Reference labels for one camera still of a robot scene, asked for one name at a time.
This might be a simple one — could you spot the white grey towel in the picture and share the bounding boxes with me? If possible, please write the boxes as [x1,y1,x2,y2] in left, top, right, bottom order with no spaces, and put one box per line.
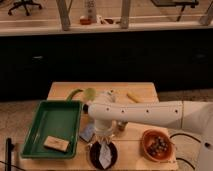
[99,141,112,169]

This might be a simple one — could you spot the black white brush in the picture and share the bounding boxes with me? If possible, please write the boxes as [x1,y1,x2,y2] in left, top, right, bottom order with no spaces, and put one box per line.
[83,104,89,112]

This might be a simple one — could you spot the orange bowl with nuts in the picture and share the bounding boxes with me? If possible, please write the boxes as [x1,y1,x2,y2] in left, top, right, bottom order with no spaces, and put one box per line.
[140,129,174,163]

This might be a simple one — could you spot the blue grey cloth piece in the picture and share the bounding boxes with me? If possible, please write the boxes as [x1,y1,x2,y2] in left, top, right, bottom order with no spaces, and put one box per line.
[79,123,94,142]

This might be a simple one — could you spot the black office chair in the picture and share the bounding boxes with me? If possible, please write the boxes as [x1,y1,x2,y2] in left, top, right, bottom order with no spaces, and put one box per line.
[8,0,43,16]

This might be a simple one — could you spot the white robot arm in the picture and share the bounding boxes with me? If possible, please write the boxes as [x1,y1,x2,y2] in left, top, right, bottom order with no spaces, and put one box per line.
[88,92,213,171]

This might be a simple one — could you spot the tan wooden block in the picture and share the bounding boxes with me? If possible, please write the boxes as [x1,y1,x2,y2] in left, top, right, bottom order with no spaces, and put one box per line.
[44,136,69,152]

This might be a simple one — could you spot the black cable on floor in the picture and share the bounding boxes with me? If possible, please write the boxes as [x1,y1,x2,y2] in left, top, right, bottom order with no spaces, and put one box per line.
[169,132,203,171]

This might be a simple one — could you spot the white bottle on shelf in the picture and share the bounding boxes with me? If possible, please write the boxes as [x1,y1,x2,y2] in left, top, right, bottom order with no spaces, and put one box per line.
[85,0,97,23]

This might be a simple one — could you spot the black post at left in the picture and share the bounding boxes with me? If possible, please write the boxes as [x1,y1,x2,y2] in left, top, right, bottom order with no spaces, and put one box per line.
[5,138,14,171]

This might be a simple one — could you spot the yellow banana-shaped toy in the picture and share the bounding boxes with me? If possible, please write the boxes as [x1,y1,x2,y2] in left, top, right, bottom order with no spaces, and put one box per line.
[127,92,141,103]

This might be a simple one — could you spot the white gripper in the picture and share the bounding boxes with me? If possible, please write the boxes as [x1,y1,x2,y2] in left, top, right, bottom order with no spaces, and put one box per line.
[94,120,114,144]

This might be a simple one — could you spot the green plastic tray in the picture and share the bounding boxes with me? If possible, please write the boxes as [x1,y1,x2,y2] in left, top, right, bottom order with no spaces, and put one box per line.
[21,100,82,159]

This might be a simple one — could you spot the red small dish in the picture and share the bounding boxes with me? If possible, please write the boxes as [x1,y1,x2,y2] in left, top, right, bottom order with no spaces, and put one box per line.
[79,16,92,25]

